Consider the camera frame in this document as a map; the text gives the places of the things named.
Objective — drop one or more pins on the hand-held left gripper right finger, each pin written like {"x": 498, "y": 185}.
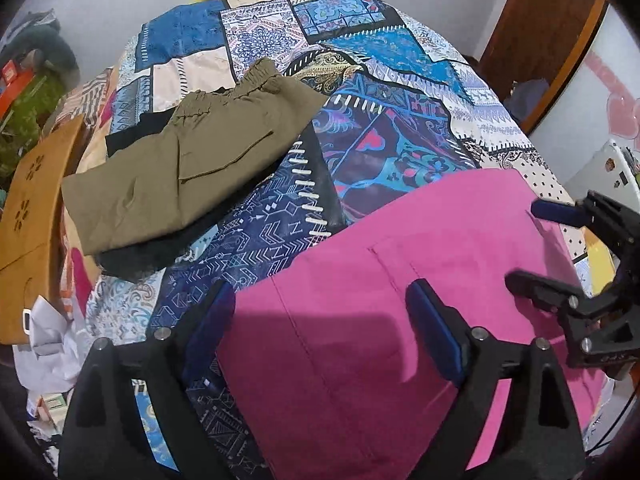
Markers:
{"x": 434, "y": 327}

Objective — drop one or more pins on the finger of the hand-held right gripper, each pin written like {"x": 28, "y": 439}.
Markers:
{"x": 555, "y": 211}
{"x": 537, "y": 285}

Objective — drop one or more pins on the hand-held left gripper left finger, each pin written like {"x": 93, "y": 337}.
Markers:
{"x": 214, "y": 322}

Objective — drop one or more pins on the pink pants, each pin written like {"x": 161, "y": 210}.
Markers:
{"x": 350, "y": 370}

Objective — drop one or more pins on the olive green pants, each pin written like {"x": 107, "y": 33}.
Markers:
{"x": 150, "y": 185}

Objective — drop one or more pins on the white laptop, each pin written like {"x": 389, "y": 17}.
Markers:
{"x": 597, "y": 172}

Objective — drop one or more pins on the black cloth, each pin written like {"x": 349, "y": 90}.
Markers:
{"x": 135, "y": 262}

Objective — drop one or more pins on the grey blue cloth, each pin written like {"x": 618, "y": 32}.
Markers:
{"x": 530, "y": 100}

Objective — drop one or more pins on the blue patchwork bed sheet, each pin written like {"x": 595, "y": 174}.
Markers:
{"x": 385, "y": 155}

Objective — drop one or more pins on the small white green box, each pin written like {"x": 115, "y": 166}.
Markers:
{"x": 50, "y": 406}

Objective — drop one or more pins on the brown wooden door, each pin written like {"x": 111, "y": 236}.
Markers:
{"x": 545, "y": 25}

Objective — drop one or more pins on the orange wooden panel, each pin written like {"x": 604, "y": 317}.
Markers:
{"x": 30, "y": 220}

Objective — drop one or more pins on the green cloth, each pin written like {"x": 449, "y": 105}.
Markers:
{"x": 25, "y": 125}

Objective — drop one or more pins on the red box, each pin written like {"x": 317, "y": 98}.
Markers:
{"x": 15, "y": 82}

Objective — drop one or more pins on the dark grey plush toy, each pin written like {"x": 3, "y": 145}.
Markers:
{"x": 45, "y": 52}

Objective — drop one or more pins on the pink wall sticker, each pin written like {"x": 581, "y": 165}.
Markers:
{"x": 617, "y": 95}

